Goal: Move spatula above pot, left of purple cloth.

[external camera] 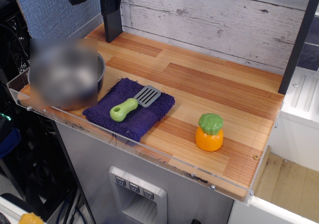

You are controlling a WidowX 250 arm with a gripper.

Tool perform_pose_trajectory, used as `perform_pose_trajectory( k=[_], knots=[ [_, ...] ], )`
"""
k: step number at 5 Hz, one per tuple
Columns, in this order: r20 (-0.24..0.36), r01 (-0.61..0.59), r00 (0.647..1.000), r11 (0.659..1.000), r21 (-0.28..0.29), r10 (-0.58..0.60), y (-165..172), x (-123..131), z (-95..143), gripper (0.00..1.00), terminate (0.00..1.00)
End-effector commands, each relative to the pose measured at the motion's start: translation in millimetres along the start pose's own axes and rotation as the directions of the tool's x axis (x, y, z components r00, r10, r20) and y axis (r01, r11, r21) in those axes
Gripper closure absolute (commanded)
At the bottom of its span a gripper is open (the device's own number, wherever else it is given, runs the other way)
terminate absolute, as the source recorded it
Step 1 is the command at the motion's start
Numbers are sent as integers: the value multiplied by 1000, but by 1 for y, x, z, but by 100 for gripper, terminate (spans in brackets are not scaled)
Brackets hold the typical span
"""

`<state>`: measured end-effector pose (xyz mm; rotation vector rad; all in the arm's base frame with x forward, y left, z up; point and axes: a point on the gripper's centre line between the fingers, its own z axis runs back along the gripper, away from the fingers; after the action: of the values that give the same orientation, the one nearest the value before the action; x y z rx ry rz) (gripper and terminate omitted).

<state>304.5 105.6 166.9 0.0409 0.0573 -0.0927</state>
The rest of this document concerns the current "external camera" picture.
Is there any green-handled grey toy spatula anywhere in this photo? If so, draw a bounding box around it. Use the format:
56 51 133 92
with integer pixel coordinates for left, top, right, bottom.
110 85 161 122

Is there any grey metal pot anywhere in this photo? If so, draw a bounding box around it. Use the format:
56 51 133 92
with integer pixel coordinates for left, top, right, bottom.
28 51 106 110

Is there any purple terry cloth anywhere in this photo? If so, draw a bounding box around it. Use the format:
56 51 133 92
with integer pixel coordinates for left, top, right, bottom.
83 78 175 142

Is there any blue fabric panel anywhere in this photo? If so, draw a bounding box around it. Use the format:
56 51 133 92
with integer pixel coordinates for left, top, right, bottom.
16 0 103 38

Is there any clear acrylic edge guard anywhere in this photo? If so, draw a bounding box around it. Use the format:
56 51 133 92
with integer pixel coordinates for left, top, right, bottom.
6 67 281 207

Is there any orange toy carrot green top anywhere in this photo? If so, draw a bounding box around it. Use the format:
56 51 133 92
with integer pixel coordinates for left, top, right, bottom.
195 113 224 152

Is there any yellow sponge piece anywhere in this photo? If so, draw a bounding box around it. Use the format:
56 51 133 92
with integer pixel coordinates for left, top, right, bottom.
18 213 44 224

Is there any white toy sink counter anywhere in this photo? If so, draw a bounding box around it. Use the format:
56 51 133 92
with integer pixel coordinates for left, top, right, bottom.
268 67 319 171

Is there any black vertical post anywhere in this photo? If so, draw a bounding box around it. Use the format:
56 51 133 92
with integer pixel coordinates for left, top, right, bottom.
278 0 319 95

